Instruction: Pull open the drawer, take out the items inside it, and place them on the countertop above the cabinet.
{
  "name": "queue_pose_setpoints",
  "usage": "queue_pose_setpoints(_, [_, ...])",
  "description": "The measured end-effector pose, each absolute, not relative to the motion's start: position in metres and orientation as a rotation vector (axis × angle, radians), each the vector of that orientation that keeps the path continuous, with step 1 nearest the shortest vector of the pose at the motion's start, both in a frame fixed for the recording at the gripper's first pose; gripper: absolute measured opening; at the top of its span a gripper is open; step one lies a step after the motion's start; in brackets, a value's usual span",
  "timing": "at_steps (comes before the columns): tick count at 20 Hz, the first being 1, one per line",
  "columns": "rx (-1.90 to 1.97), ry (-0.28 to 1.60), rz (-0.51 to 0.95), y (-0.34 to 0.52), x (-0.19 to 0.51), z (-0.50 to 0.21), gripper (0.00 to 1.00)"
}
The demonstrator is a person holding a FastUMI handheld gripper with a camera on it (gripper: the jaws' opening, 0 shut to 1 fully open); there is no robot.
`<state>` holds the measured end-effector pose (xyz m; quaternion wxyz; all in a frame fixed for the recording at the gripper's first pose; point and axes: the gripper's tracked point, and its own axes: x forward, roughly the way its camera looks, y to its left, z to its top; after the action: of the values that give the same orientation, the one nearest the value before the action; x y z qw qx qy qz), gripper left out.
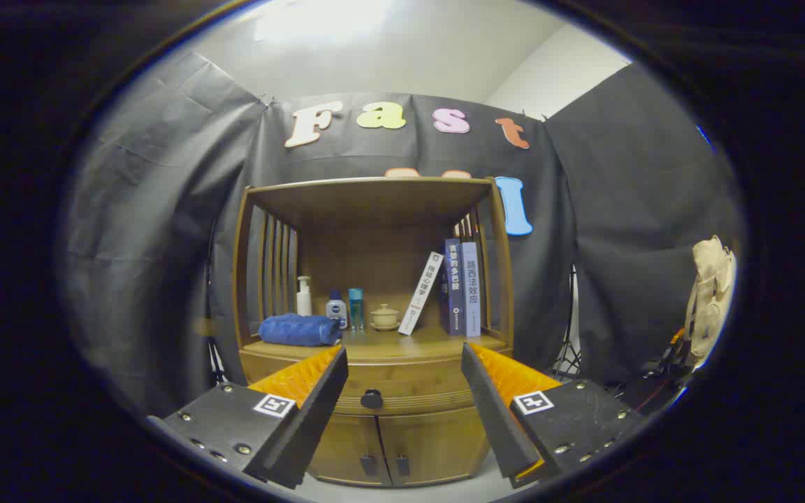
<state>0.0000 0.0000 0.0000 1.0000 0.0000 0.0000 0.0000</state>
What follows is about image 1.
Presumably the black device with orange part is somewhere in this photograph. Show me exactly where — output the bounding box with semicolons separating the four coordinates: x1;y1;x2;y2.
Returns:
644;328;693;392

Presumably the blue rolled towel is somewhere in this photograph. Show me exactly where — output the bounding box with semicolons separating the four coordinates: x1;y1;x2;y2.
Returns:
258;314;342;348

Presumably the black backdrop stand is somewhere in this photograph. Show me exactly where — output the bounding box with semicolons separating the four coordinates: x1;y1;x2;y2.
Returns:
553;265;585;378

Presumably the wooden cabinet door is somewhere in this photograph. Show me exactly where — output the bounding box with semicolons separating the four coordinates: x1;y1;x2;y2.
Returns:
378;405;491;486
308;412;393;486

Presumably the pale grey-blue book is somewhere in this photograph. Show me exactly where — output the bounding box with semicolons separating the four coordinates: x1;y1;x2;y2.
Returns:
461;242;481;338

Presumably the lidded ceramic tea cup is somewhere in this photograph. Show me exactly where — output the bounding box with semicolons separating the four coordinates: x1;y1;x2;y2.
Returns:
370;304;401;332

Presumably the white bottle with blue cap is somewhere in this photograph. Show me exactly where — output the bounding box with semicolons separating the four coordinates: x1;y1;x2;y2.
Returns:
325;291;349;330

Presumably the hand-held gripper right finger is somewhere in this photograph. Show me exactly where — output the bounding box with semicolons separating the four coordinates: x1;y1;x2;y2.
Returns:
461;342;644;488

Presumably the wooden cabinet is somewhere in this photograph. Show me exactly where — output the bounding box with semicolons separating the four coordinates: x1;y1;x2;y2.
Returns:
233;176;515;488

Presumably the white book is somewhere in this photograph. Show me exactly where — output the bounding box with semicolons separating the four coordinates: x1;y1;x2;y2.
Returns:
398;251;444;337

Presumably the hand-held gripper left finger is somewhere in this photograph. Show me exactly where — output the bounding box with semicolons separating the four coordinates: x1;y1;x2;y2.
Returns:
147;344;349;490

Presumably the dark blue book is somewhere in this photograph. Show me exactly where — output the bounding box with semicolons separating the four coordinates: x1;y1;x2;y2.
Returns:
442;238;466;336

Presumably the beige hanging bag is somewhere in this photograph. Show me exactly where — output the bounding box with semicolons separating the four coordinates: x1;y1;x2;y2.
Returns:
683;236;737;367

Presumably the wooden countertop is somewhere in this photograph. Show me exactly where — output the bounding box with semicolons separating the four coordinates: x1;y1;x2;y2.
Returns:
242;325;512;364

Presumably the wooden drawer with black knob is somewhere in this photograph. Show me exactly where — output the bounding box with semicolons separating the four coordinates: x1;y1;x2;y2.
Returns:
240;349;514;418

